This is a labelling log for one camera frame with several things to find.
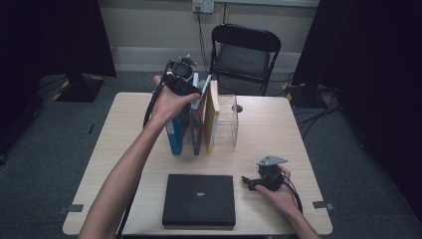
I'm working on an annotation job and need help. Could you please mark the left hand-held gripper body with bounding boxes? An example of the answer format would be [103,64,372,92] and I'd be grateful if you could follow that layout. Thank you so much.
[164,54,202,98]

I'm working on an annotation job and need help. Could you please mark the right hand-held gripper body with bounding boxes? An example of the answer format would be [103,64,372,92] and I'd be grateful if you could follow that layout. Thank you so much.
[257,154,289,192]

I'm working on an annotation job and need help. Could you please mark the yellow book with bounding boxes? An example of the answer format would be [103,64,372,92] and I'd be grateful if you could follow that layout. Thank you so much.
[203,79,221,153]

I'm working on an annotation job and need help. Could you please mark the red book with dragon cover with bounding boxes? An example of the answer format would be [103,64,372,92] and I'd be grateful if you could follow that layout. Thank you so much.
[189,72,212,156]

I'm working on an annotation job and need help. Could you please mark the blue book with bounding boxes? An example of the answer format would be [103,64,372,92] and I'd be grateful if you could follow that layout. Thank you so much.
[164,72,195,157]

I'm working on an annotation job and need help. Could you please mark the black book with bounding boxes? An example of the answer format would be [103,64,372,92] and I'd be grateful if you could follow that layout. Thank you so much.
[161,173,237,228]

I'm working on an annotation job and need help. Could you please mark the clear acrylic book rack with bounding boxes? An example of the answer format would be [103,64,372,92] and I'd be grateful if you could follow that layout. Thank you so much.
[217,94,240,148]

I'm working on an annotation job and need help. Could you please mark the person's right hand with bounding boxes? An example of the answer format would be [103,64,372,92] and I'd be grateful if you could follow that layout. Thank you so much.
[254,166,300,217]

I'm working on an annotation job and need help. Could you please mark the person's left hand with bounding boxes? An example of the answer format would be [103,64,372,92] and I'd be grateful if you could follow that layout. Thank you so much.
[150,75,201,128]

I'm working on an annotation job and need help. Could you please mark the grey tape strip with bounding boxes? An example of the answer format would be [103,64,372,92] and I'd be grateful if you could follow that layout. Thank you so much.
[313,200,335,211]
[58,204,85,215]

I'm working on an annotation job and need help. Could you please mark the black folding chair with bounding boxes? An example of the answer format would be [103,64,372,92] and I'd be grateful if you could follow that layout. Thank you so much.
[207,23,283,98]

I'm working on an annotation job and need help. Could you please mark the yellow black floor base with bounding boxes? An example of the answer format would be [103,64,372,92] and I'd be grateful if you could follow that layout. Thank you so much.
[281,82,308,104]

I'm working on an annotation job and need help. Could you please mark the black stand base yellow tape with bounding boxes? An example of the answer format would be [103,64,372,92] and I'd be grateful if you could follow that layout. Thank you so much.
[36,73,107,104]

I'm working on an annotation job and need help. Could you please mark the black curtain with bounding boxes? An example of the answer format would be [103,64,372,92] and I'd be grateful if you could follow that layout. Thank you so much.
[292,0,422,220]
[0,0,117,160]

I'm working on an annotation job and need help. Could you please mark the right hand-held gripper black cable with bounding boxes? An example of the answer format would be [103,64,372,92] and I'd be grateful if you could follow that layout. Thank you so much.
[282,175,304,214]

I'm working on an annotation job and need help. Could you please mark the hand-held gripper black cable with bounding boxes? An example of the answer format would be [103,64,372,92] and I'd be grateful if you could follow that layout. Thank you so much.
[282,175,304,214]
[115,60,176,239]

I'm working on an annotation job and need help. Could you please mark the left hand-held gripper black cable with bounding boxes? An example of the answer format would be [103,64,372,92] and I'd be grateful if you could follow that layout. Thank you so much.
[115,60,176,239]

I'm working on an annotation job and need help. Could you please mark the black cable from wall socket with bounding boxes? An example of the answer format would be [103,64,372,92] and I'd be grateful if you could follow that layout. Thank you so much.
[195,9,213,78]

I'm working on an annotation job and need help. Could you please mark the white wall socket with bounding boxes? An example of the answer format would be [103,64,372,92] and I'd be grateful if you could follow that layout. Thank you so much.
[191,0,215,14]

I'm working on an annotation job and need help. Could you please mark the black floor cables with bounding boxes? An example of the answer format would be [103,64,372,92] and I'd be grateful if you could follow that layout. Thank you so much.
[295,84,341,140]

